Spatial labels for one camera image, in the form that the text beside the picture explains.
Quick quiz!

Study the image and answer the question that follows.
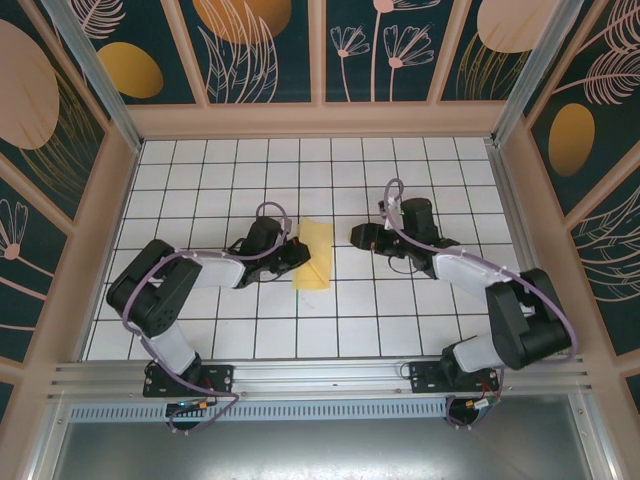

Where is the yellow cloth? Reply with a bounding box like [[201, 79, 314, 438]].
[[291, 217, 335, 292]]

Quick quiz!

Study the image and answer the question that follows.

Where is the grey metal sheet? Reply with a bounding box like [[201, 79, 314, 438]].
[[27, 394, 619, 480]]

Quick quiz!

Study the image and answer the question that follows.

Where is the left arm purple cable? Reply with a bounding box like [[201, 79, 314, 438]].
[[122, 200, 294, 436]]

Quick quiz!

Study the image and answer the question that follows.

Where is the aluminium side rail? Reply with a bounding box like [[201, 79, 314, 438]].
[[485, 140, 569, 357]]

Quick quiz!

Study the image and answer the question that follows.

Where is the aluminium mounting rail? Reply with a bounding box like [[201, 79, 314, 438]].
[[47, 353, 596, 401]]

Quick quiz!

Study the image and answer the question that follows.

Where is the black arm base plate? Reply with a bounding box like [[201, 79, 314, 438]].
[[408, 359, 501, 396], [143, 363, 236, 399]]

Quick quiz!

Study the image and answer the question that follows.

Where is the grey slotted cable duct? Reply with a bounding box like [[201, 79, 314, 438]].
[[67, 399, 454, 424]]

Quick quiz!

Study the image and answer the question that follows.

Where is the small controller board with wires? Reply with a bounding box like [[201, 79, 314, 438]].
[[447, 394, 503, 419], [164, 398, 224, 419]]

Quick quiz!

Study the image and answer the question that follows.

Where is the aluminium corner post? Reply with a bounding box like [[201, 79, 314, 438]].
[[42, 0, 145, 154], [491, 0, 601, 147]]

